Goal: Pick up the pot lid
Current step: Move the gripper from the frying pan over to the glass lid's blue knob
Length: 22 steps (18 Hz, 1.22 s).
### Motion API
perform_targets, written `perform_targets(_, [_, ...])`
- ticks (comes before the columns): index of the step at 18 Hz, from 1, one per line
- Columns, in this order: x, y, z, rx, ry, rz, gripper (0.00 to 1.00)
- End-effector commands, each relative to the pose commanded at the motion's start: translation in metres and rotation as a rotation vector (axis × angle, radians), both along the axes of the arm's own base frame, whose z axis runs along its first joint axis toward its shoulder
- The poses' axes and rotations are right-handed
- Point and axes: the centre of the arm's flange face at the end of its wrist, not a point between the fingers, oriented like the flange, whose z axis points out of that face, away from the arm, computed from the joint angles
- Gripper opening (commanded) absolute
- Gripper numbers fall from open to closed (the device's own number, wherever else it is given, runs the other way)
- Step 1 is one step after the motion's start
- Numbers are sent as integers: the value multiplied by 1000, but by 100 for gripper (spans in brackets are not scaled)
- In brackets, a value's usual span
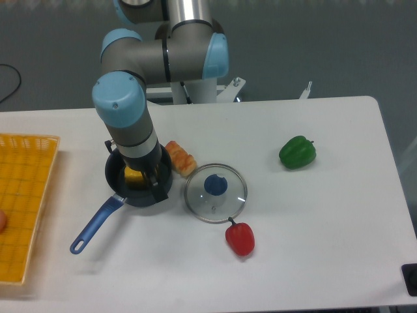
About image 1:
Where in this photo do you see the dark pot with blue handle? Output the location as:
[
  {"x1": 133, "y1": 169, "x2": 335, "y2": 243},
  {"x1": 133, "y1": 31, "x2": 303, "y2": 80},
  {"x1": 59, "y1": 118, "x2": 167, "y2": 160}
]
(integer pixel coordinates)
[{"x1": 70, "y1": 147, "x2": 173, "y2": 254}]

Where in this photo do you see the green bell pepper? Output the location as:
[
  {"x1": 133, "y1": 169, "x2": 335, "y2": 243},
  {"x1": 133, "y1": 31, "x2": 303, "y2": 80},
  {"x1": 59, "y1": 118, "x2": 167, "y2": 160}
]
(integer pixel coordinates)
[{"x1": 279, "y1": 136, "x2": 317, "y2": 170}]

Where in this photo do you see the toy bread pastry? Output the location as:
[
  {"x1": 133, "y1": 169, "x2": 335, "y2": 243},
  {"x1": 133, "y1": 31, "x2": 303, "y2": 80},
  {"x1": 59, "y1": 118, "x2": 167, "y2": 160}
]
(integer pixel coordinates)
[{"x1": 165, "y1": 141, "x2": 197, "y2": 177}]

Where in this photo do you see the white table clamp bracket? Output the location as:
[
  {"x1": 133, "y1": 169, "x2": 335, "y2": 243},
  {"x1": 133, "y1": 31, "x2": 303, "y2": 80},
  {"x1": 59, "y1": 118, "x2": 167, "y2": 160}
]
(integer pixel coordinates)
[{"x1": 299, "y1": 81, "x2": 312, "y2": 99}]

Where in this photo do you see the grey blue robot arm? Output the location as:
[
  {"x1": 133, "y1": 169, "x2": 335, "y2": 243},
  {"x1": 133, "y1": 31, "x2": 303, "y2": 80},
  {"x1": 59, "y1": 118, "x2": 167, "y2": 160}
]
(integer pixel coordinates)
[{"x1": 92, "y1": 1, "x2": 229, "y2": 208}]

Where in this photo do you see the red bell pepper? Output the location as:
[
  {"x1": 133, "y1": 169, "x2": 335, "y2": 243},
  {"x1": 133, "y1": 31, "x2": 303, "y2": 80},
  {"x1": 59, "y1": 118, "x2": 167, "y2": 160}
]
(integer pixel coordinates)
[{"x1": 225, "y1": 217, "x2": 255, "y2": 257}]

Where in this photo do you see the glass pot lid blue knob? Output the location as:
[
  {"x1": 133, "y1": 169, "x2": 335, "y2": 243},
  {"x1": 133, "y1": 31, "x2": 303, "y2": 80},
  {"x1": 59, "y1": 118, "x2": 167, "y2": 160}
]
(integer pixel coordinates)
[{"x1": 183, "y1": 163, "x2": 248, "y2": 224}]

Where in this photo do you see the black device at table corner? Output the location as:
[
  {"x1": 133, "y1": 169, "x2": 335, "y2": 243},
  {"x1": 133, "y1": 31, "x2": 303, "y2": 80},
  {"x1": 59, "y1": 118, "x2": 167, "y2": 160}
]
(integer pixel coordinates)
[{"x1": 401, "y1": 263, "x2": 417, "y2": 297}]

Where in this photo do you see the yellow bell pepper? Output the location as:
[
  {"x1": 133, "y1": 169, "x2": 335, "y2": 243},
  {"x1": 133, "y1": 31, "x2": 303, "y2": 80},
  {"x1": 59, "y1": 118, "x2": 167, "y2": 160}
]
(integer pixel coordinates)
[{"x1": 124, "y1": 166, "x2": 151, "y2": 190}]

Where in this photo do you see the yellow woven basket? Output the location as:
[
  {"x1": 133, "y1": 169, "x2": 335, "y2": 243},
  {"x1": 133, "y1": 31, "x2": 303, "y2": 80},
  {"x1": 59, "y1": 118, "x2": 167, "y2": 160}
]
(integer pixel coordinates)
[{"x1": 1, "y1": 133, "x2": 60, "y2": 286}]

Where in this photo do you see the black cable on floor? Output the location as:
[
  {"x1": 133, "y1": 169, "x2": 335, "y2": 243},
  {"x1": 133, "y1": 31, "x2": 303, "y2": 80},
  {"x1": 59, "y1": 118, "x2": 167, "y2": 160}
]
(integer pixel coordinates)
[{"x1": 0, "y1": 63, "x2": 22, "y2": 104}]

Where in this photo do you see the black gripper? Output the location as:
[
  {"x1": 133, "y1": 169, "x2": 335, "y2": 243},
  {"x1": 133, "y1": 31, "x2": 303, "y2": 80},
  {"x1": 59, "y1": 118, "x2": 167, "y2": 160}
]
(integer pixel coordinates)
[{"x1": 121, "y1": 143, "x2": 168, "y2": 203}]

